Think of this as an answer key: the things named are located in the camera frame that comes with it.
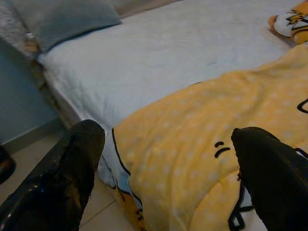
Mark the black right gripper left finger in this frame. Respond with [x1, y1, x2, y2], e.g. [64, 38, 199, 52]
[0, 119, 106, 231]

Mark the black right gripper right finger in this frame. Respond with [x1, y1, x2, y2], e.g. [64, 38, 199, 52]
[231, 127, 308, 231]

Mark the yellow cartoon egg blanket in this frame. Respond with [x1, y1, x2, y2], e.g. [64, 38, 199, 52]
[112, 0, 308, 231]

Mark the grey rectangular pillow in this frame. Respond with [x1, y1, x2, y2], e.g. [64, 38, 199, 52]
[12, 0, 122, 52]

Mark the printed grey headboard cushion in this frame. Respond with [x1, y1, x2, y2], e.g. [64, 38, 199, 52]
[0, 0, 37, 58]

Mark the white quilted mattress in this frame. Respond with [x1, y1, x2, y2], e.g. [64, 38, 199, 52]
[31, 0, 299, 135]

